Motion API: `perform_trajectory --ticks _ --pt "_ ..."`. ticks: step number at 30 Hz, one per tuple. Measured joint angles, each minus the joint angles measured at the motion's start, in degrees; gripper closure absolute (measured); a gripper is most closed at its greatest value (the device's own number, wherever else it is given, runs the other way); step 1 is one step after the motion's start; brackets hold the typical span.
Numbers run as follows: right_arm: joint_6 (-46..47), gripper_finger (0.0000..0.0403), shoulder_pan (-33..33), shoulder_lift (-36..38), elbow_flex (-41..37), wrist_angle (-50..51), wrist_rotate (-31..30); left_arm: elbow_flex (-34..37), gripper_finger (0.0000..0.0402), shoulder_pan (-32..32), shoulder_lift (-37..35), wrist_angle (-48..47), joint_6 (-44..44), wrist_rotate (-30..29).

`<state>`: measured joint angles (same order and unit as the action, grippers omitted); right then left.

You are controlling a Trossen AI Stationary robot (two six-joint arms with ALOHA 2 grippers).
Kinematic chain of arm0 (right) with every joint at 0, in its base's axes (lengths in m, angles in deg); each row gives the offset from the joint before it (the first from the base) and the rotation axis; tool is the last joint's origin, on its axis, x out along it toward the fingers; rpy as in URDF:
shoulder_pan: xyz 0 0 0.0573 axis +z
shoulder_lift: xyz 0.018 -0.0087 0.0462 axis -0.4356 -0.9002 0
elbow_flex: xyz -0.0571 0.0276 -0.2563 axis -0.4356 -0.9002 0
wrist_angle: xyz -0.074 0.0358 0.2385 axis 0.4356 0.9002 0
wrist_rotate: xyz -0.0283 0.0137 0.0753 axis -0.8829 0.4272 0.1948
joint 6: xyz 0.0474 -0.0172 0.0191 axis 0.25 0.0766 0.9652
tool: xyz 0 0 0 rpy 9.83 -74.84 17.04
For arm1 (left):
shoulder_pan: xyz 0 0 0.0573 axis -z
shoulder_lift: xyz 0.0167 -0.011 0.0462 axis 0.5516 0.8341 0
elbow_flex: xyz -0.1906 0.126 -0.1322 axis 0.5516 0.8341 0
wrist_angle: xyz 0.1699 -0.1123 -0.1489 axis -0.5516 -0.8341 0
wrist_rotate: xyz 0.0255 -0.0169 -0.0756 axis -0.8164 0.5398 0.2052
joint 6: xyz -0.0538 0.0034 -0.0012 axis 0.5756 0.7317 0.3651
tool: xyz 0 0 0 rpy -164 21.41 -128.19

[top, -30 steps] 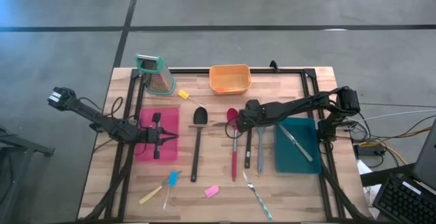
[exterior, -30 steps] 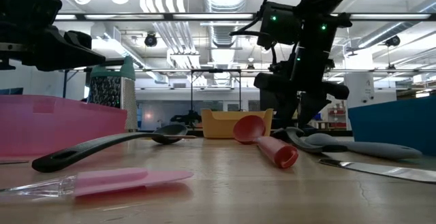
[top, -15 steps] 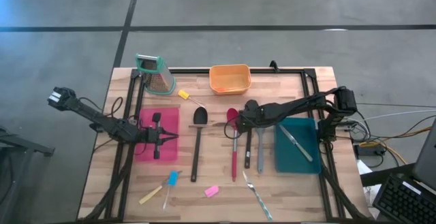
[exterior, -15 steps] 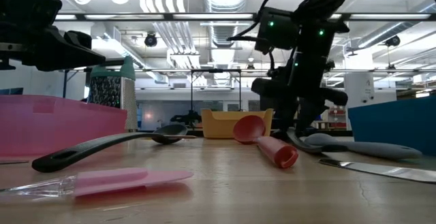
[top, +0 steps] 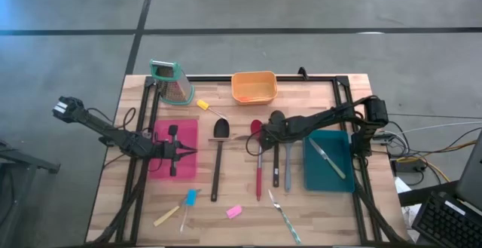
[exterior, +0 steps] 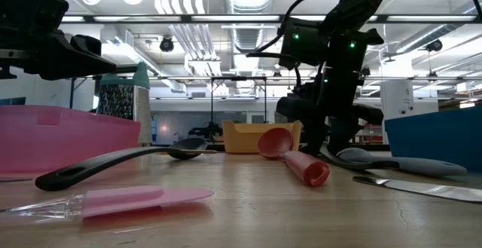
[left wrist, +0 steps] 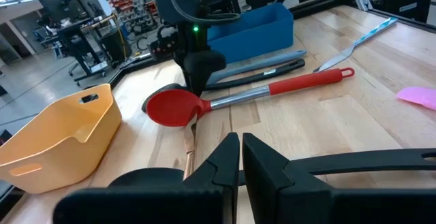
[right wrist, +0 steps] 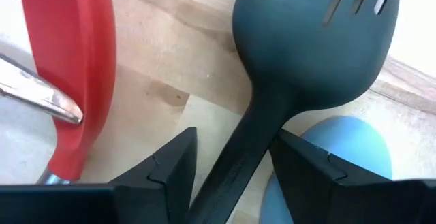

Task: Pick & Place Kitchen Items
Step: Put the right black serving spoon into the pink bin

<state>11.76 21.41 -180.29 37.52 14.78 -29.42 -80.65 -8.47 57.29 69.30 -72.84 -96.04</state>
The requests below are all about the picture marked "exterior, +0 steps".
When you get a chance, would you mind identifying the red spoon steel handle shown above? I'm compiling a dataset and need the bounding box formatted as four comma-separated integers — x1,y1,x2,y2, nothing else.
257,127,331,188

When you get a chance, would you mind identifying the patterned-handle table knife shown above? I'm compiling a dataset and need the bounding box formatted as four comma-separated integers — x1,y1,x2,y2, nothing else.
352,175,482,204

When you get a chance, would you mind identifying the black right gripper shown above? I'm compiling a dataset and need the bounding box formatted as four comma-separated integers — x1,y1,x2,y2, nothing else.
276,88,385,157

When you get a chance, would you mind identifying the black round-bowl spoon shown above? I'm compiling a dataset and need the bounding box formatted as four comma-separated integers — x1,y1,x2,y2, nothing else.
319,144,401,172

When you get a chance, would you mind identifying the black ceiling spotlight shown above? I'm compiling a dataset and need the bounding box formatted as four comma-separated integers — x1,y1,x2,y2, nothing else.
159,35,175,53
426,38,444,53

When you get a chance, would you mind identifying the black background frame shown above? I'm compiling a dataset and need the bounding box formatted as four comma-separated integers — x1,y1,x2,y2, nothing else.
209,75,268,124

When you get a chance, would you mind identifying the teal plastic bin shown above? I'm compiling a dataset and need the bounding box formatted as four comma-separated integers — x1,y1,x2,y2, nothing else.
383,106,482,173

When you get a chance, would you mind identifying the orange plastic bin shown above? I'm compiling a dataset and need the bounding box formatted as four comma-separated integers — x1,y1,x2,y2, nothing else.
221,119,303,155

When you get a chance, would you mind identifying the red shelf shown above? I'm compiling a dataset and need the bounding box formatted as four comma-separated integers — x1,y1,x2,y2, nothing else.
355,123,383,145

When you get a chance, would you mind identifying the grey-blue silicone spoon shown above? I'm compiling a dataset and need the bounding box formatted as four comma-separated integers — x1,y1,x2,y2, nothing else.
336,146,468,178

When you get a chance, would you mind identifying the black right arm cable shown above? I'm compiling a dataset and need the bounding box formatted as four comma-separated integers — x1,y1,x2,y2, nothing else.
255,0,362,53

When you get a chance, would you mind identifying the white pillar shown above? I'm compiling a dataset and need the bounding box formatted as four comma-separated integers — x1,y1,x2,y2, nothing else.
380,80,415,145

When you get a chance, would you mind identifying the steel box grater teal handle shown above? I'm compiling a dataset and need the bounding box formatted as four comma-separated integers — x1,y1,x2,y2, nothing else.
96,61,154,147

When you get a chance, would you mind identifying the pink translucent plastic tray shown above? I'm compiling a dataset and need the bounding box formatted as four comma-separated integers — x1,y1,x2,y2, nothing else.
0,104,142,174

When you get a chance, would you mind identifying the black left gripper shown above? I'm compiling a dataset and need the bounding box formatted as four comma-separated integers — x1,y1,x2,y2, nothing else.
0,27,118,82

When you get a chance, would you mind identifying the large black nylon spoon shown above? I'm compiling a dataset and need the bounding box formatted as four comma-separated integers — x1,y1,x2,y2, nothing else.
35,137,209,192

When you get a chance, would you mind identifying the black overhead beam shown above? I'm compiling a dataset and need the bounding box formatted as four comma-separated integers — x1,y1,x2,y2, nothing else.
59,13,482,24

